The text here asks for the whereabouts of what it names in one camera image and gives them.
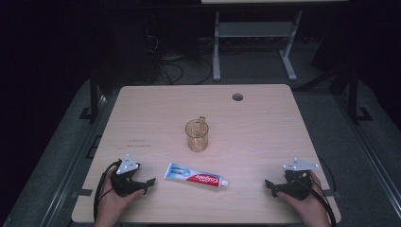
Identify black metal post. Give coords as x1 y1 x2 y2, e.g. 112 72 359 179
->
78 67 103 122
344 67 374 125

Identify black floor cables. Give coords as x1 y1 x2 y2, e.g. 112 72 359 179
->
154 34 216 86

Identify dark computer tower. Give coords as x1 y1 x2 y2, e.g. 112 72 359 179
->
102 15 160 88

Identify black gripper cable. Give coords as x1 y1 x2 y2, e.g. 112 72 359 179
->
301 178 339 227
93 160 123 222

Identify white metal stand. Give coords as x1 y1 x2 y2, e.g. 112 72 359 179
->
212 9 305 82

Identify white and red toothpaste tube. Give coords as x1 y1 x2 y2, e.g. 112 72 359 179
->
163 162 230 189

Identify person's left hand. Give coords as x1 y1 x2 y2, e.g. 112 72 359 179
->
93 169 147 227

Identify person's right hand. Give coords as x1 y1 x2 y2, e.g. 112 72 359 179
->
276 170 333 227

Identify amber transparent cup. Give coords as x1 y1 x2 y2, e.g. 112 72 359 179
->
184 115 210 153

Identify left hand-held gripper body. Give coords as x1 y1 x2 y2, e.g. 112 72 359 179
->
110 153 147 199

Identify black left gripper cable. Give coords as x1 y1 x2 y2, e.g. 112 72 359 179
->
93 160 123 222

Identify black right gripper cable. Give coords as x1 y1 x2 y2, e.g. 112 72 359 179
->
301 178 339 227

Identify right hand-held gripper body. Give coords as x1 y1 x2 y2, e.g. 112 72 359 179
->
277 157 320 201

